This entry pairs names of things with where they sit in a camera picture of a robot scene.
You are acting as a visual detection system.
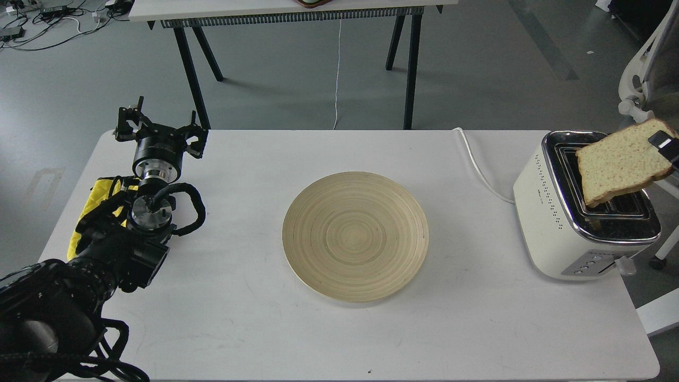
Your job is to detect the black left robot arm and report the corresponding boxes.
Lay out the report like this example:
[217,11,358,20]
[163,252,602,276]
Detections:
[1,97,208,381]

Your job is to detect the white hanging cable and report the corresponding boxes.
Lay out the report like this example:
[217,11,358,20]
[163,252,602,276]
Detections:
[333,20,343,131]

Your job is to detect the round wooden plate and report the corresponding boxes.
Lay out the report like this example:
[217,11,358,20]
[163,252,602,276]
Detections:
[282,171,430,303]

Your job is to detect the white toaster power cable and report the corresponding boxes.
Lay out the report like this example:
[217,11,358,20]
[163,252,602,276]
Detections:
[451,127,516,205]

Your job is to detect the white background table black legs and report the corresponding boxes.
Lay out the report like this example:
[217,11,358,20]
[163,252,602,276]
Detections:
[128,1,454,130]

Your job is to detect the white office chair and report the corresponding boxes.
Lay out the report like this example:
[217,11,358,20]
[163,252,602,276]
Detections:
[615,0,679,272]

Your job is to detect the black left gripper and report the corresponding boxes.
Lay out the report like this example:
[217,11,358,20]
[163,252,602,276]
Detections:
[113,96,208,180]

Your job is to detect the yellow cloth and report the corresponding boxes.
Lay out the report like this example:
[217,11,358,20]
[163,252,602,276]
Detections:
[67,176,140,261]

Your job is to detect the slice of bread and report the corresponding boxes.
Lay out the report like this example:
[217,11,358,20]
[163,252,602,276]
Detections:
[576,118,677,208]

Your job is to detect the floor cables and power strips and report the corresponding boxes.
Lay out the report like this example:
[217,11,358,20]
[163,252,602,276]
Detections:
[0,0,133,51]

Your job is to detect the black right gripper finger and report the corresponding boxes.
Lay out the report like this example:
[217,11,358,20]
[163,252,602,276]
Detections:
[648,131,678,171]

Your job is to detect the cream chrome toaster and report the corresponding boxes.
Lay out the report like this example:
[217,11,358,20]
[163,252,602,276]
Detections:
[512,131,661,281]

